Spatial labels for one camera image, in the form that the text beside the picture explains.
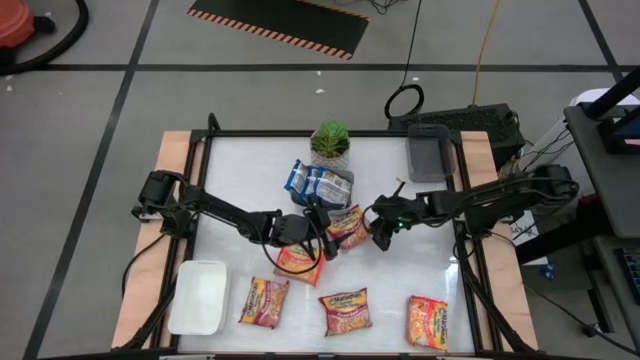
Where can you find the orange chicken ramen packet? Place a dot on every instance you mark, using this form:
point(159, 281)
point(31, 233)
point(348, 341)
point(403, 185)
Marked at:
point(295, 265)

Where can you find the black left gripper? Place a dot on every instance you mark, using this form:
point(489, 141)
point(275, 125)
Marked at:
point(292, 230)

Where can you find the orange vacuum cleaner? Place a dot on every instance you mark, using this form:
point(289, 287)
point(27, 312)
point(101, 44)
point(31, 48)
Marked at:
point(12, 22)

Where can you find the black desk monitor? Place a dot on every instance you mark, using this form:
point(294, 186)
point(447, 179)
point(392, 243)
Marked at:
point(620, 135)

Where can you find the black desk leg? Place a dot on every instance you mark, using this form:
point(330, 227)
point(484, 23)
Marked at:
point(560, 245)

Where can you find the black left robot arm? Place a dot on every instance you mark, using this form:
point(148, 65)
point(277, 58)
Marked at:
point(225, 212)

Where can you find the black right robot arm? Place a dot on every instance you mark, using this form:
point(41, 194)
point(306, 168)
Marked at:
point(500, 197)

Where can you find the black table frame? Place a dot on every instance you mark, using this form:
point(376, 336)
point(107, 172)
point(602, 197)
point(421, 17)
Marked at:
point(250, 133)

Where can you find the small blue object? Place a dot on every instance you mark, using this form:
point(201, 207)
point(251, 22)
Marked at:
point(550, 272)

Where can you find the red roast beef ramen packet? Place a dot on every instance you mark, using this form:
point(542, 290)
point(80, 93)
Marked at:
point(264, 302)
point(346, 311)
point(352, 222)
point(427, 322)

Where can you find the light wooden side board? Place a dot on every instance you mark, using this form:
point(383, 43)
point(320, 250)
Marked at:
point(477, 150)
point(172, 150)

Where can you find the black hazard-striped floor mat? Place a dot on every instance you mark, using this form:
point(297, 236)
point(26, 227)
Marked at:
point(280, 22)

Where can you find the dark grey plastic bin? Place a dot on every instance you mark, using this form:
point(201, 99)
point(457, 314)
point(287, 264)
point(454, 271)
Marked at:
point(430, 160)

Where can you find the white plastic bin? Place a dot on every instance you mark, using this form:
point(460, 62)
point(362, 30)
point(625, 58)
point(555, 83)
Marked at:
point(200, 300)

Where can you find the green plant in white pot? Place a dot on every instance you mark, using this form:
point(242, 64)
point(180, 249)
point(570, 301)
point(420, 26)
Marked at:
point(330, 137)

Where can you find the black keyboard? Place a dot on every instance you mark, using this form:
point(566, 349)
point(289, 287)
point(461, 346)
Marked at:
point(631, 275)

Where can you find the black slanted pole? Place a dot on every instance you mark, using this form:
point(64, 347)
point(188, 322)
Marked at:
point(612, 92)

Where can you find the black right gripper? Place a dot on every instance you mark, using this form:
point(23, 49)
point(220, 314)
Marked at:
point(405, 212)

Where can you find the blue ramen packet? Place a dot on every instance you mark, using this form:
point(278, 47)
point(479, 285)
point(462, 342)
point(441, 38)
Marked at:
point(298, 179)
point(334, 189)
point(313, 182)

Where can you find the grey desk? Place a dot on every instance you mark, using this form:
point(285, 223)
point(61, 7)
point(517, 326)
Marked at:
point(610, 200)

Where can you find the light grey plastic bin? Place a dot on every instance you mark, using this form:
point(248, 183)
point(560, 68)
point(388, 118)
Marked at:
point(349, 180)

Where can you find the white paper sheet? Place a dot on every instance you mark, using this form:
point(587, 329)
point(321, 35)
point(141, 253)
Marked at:
point(525, 235)

